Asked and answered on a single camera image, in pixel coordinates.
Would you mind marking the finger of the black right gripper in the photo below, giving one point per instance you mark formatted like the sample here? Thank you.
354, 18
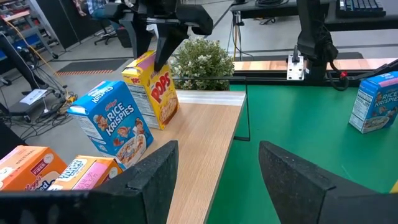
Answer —
168, 40
140, 34

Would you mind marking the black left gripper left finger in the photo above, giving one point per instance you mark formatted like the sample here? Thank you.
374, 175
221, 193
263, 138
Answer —
124, 205

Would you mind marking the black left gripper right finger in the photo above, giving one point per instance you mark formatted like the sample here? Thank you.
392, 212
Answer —
311, 199

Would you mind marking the orange Mini Wheats cereal box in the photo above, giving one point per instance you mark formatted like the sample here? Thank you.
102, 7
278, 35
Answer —
87, 174
28, 168

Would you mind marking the yellow Corn Pops cereal box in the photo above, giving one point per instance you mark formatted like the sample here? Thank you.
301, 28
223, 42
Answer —
158, 96
395, 188

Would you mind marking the blue Rice Krispies cereal box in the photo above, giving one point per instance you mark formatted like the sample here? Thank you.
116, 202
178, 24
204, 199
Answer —
109, 121
373, 105

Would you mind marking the black office chair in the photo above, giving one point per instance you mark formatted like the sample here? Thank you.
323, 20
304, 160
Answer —
106, 32

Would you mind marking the flowering plant in ribbed pot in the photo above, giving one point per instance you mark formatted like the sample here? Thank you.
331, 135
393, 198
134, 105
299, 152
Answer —
202, 62

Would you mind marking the person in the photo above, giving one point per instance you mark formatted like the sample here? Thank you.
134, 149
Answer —
94, 7

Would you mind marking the black mat with striped edge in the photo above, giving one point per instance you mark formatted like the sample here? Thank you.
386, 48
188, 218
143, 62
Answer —
90, 66

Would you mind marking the dark grey side desk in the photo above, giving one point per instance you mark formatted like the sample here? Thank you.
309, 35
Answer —
248, 9

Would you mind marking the green table mat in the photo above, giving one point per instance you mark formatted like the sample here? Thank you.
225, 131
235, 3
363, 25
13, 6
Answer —
295, 124

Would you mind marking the grey metal storage rack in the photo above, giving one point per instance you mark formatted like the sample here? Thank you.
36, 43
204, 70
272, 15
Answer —
34, 31

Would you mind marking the white paper label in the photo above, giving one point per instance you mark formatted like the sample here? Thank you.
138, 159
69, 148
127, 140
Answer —
32, 96

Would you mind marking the dark computer desk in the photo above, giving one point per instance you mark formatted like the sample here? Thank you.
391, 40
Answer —
357, 23

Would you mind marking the backlit computer keyboard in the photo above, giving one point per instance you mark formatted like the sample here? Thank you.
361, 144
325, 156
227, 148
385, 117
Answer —
360, 6

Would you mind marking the black metal rig frame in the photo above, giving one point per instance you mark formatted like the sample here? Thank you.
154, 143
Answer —
270, 80

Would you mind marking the white metal mounting bracket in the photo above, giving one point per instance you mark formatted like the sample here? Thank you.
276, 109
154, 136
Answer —
294, 70

